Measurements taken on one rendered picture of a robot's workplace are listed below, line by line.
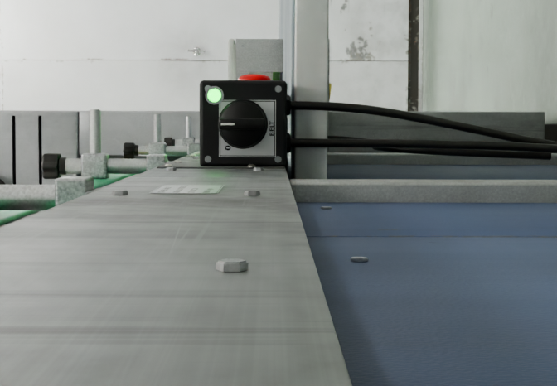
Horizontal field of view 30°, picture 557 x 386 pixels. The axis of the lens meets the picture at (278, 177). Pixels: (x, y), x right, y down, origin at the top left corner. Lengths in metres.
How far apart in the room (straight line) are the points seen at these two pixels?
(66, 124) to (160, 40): 2.78
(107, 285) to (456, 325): 0.11
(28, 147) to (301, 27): 1.68
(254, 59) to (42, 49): 3.75
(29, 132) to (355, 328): 2.32
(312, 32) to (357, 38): 4.33
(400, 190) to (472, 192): 0.06
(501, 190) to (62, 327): 0.63
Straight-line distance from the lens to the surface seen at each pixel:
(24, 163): 2.61
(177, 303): 0.24
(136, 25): 5.36
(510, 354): 0.29
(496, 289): 0.39
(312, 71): 1.00
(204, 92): 0.95
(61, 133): 2.59
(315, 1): 1.00
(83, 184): 0.64
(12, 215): 0.69
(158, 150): 1.70
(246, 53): 1.73
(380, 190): 0.81
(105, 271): 0.29
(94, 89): 5.37
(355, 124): 2.55
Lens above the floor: 0.77
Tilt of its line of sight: level
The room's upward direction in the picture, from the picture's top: 90 degrees counter-clockwise
